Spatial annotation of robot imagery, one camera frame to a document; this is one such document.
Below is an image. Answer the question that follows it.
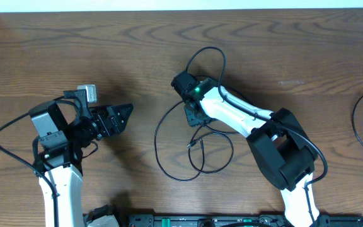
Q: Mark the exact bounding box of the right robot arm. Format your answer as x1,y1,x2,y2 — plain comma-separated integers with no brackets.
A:
171,71,325,226

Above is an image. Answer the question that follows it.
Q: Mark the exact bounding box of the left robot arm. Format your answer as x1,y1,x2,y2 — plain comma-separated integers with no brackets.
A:
29,101,134,226

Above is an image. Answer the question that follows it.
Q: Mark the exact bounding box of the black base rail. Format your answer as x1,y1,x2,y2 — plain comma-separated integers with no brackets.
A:
83,204,363,227

